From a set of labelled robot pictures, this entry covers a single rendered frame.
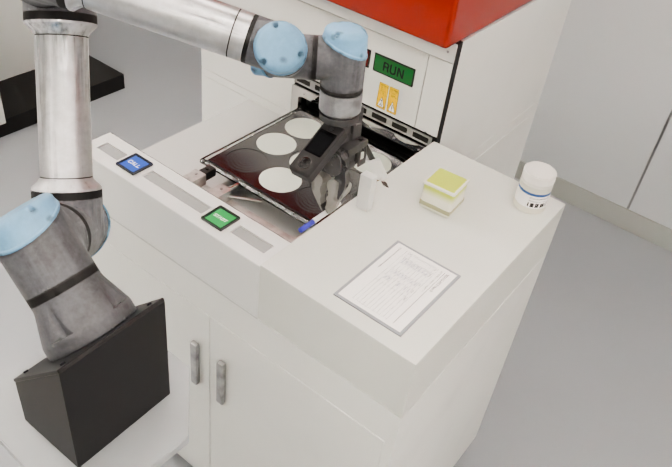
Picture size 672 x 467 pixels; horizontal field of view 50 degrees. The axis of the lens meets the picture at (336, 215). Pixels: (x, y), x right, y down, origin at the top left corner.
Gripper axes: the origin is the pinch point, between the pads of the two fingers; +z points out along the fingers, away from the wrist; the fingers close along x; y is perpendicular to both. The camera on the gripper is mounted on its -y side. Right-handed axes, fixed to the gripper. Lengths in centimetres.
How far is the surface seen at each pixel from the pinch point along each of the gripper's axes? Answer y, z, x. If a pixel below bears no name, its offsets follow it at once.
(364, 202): 13.4, 5.0, -0.5
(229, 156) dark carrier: 14.6, 11.7, 39.7
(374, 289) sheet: -4.4, 8.1, -16.0
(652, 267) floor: 182, 102, -41
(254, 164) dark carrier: 16.5, 12.0, 33.3
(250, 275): -13.8, 11.7, 6.1
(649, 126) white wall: 198, 51, -17
